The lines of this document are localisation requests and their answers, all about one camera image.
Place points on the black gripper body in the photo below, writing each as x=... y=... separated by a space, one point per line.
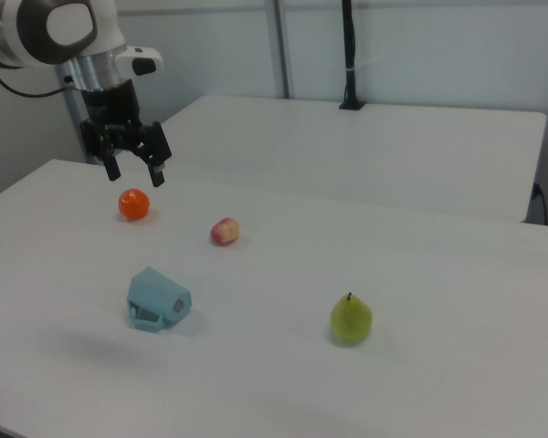
x=114 y=116

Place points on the black pole with base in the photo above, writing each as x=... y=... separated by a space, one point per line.
x=350 y=55

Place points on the white rear table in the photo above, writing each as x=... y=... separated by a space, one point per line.
x=370 y=150

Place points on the grey metal wall post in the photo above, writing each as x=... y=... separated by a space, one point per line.
x=281 y=48

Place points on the red yellow toy apple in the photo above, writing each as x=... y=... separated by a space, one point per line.
x=225 y=231

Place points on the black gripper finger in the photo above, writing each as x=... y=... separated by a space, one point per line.
x=111 y=168
x=156 y=173

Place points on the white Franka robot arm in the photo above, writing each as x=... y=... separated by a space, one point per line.
x=50 y=27

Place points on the light blue faceted mug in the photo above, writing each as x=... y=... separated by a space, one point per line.
x=157 y=300

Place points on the grey metal support column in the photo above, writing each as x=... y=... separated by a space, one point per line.
x=75 y=118

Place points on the green toy pear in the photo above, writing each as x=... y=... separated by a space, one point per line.
x=351 y=319

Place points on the orange toy fruit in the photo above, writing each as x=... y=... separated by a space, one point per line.
x=134 y=204

